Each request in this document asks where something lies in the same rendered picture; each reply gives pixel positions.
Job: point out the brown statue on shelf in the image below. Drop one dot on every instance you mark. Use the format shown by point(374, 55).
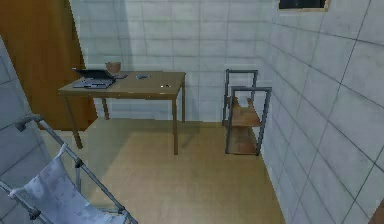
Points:
point(236, 105)

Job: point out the small shiny table object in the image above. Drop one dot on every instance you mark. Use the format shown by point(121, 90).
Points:
point(164, 86)

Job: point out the grey metal wooden shelf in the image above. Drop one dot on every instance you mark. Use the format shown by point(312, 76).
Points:
point(245, 118)

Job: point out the brown wooden table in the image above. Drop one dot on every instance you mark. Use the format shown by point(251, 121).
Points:
point(140, 87)

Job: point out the small dark flat object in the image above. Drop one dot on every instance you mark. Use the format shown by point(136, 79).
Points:
point(143, 77)

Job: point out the brown clay pot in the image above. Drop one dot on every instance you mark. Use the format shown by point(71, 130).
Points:
point(113, 67)

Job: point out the grey open laptop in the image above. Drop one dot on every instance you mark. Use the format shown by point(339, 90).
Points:
point(93, 80)

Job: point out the brown wooden room door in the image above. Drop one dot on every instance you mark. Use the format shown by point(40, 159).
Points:
point(40, 63)

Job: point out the grey frame cloth laundry rack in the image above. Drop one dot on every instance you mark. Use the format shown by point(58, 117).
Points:
point(56, 186)

